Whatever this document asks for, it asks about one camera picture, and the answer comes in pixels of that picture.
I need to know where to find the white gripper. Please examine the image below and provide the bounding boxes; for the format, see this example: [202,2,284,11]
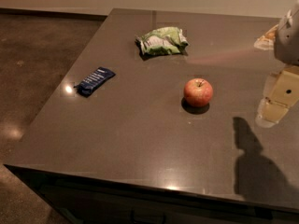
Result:
[254,0,299,128]

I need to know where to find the red apple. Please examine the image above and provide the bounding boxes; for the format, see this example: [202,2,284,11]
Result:
[183,78,213,107]

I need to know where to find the green jalapeno chip bag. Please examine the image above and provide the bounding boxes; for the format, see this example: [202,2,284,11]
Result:
[135,27,189,56]

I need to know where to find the blue snack bar wrapper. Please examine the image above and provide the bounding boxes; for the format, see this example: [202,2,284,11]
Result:
[76,67,116,97]

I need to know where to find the dark cabinet under counter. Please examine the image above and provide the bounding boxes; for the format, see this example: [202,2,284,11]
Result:
[6,164,299,224]

